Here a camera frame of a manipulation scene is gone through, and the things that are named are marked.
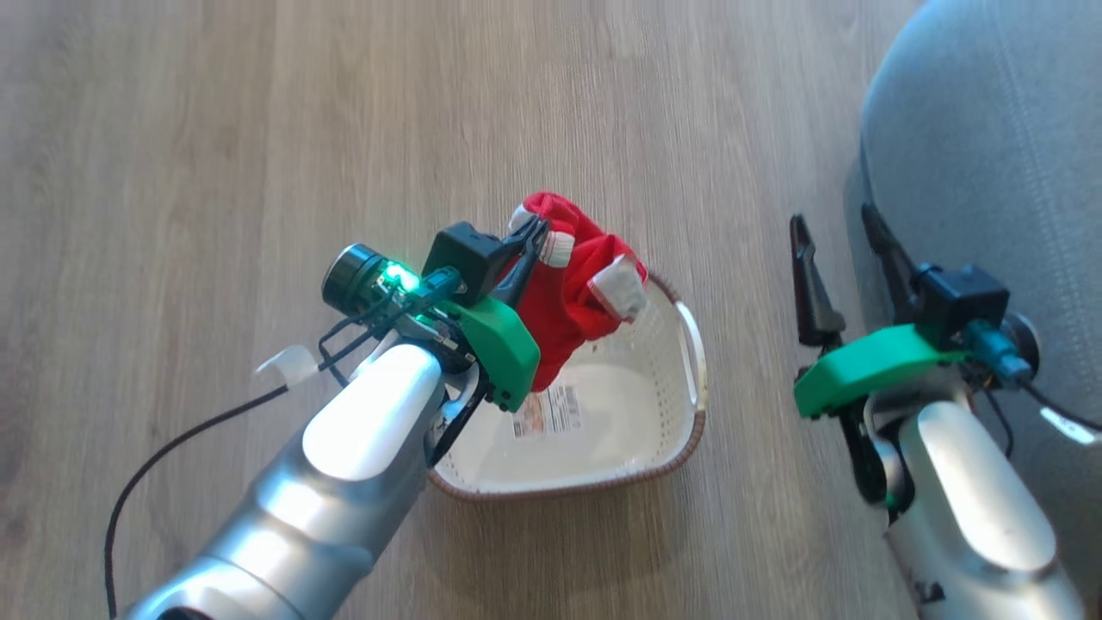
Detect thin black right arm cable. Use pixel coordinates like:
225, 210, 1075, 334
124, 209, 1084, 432
981, 379, 1102, 457

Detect grey fabric sofa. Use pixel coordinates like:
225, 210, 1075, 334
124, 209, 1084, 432
858, 0, 1102, 604

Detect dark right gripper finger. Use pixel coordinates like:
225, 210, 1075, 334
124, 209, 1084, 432
789, 214, 847, 349
861, 202, 926, 324

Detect white tag on right cable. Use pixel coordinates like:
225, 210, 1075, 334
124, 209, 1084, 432
1039, 406, 1102, 447

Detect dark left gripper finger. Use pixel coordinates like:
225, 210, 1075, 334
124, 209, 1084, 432
489, 226, 552, 308
495, 214, 549, 261

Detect white tag on left cable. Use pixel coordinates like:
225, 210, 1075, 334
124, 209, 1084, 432
255, 344, 320, 387

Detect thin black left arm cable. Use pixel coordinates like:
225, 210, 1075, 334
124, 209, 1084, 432
103, 383, 290, 617

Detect red and white garment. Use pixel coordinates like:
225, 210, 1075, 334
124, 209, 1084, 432
508, 191, 650, 394

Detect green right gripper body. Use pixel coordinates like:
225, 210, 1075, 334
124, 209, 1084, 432
793, 314, 1041, 421

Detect white tag on cable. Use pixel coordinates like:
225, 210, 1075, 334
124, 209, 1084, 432
1039, 406, 1102, 447
255, 344, 320, 387

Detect printed label sticker in basket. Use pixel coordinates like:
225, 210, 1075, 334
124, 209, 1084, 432
511, 384, 585, 441

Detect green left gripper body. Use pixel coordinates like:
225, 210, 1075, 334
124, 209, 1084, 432
322, 244, 542, 413

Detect white laundry basket brown rim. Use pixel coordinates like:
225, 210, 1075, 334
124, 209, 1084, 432
428, 270, 709, 503

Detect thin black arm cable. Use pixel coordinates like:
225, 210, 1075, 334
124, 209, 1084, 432
103, 383, 290, 617
981, 379, 1102, 457

